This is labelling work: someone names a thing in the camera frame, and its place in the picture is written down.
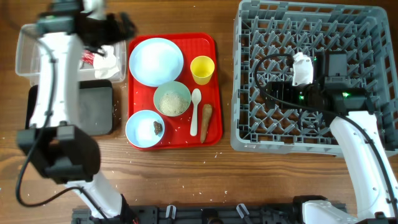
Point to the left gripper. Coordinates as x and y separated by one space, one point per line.
117 34

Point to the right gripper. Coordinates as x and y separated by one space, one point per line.
285 88

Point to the red sauce packet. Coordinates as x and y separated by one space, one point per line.
87 57

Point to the white napkin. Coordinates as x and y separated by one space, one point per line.
106 66

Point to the large light blue plate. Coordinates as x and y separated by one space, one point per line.
156 61

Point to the yellow plastic cup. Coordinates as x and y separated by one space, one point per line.
202 68

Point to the green bowl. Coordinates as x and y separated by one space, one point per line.
171 86

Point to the pile of white rice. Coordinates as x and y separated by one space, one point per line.
172 104

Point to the small light blue bowl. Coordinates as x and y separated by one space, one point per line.
140 129

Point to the brown food scrap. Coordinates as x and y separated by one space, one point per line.
158 127

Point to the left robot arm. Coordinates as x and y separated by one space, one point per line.
54 144

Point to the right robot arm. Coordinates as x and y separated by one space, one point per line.
350 115

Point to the grey dishwasher rack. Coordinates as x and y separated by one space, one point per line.
264 28

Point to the clear plastic bin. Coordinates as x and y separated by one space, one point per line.
30 55

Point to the black plastic tray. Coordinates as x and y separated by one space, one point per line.
86 106

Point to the brown carrot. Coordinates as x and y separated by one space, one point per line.
206 116

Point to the white plastic spoon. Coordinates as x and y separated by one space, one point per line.
195 99

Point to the red serving tray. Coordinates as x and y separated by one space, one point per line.
176 129

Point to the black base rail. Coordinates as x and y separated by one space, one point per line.
266 214

